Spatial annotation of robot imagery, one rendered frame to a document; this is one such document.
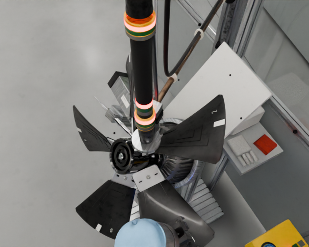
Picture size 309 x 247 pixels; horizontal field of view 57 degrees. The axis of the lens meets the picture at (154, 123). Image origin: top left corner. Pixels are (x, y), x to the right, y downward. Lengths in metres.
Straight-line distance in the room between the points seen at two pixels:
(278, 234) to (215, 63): 0.62
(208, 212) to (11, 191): 1.44
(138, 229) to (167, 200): 0.47
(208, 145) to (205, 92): 0.35
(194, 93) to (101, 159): 1.36
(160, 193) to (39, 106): 1.94
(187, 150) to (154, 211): 0.24
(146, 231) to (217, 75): 0.71
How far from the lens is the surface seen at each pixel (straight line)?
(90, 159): 2.32
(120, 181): 1.03
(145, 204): 0.92
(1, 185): 2.47
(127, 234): 0.46
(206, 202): 2.10
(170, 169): 1.00
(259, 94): 0.97
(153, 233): 0.45
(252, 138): 1.45
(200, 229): 0.91
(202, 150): 0.75
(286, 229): 1.10
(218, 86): 1.04
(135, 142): 0.69
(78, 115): 1.15
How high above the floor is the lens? 2.07
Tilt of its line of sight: 59 degrees down
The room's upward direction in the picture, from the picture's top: straight up
